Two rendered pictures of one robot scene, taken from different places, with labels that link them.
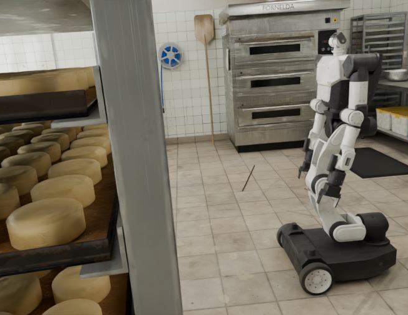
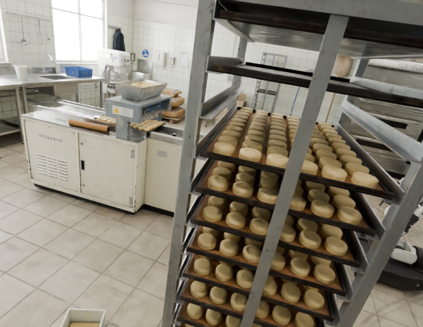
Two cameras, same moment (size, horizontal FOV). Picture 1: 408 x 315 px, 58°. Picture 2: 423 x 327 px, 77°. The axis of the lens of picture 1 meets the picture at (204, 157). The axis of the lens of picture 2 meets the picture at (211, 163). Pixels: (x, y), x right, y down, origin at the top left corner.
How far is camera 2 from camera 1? 53 cm
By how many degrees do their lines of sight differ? 18
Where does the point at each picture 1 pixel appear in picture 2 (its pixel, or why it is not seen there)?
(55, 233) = (342, 253)
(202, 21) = (343, 60)
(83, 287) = (325, 261)
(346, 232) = (401, 254)
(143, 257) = (370, 272)
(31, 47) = (220, 50)
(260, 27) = (389, 78)
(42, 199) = (329, 234)
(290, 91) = not seen: hidden behind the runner
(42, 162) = not seen: hidden behind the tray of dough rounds
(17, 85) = (355, 219)
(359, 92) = not seen: outside the picture
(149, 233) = (375, 268)
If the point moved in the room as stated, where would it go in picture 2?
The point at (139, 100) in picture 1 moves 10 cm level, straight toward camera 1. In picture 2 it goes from (392, 240) to (416, 277)
